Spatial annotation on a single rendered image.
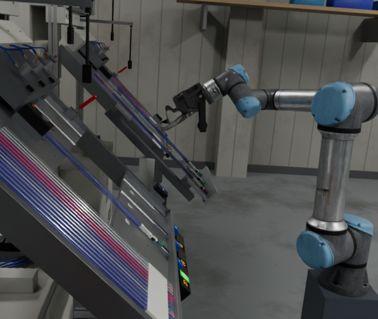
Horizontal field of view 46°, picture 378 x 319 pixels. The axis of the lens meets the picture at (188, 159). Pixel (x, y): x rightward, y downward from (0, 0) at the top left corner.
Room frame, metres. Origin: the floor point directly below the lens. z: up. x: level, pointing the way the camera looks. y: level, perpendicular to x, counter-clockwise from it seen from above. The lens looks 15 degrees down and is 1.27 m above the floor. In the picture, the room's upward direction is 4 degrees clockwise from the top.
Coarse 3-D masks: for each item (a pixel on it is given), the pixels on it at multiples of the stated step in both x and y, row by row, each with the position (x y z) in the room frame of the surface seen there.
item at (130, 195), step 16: (128, 176) 1.37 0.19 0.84; (128, 192) 1.23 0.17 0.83; (144, 192) 1.37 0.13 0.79; (128, 208) 1.13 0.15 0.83; (144, 208) 1.24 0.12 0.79; (160, 208) 1.38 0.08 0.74; (112, 224) 0.96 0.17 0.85; (128, 224) 1.03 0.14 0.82; (144, 224) 1.13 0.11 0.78; (160, 224) 1.25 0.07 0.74; (128, 240) 0.96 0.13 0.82; (144, 240) 1.04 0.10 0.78; (160, 240) 1.13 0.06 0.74; (144, 256) 0.96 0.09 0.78; (160, 256) 1.04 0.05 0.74; (160, 272) 0.96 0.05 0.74
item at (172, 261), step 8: (168, 216) 1.33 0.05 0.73; (168, 224) 1.27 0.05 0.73; (168, 232) 1.22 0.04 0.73; (168, 240) 1.17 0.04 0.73; (168, 248) 1.12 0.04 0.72; (168, 256) 1.07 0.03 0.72; (176, 256) 1.06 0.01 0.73; (168, 264) 1.03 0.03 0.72; (176, 264) 1.02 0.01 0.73; (168, 272) 0.99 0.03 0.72; (176, 272) 0.97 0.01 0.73; (168, 280) 0.96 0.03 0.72; (176, 280) 0.93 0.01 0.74; (176, 288) 0.90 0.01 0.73; (176, 296) 0.87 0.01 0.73; (176, 304) 0.84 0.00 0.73; (176, 312) 0.81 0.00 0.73
